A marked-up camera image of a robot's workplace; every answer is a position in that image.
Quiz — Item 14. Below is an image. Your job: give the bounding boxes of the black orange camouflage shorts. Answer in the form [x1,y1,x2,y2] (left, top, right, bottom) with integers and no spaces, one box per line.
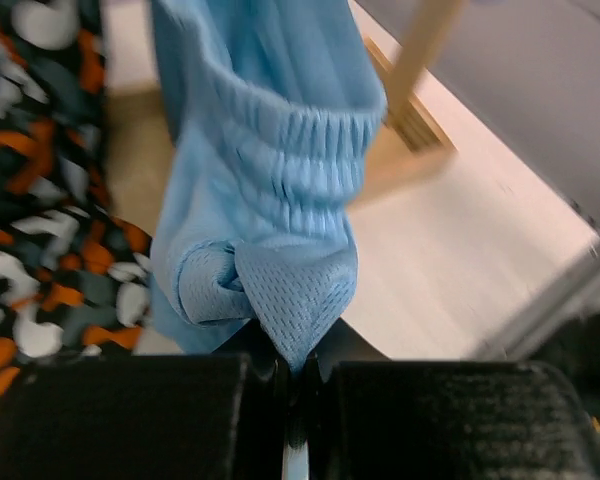
[0,1,151,400]

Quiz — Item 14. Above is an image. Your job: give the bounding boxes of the wooden clothes rack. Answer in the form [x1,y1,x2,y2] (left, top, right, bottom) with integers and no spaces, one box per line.
[103,1,456,233]

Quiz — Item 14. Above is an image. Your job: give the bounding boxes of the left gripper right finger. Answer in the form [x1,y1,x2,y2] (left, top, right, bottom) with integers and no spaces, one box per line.
[305,321,600,479]

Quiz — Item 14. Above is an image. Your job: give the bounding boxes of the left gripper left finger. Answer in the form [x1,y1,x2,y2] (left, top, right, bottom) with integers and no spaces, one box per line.
[0,352,300,479]

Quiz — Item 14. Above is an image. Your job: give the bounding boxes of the light blue shorts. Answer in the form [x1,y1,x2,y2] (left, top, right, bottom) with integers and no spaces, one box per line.
[150,1,386,372]

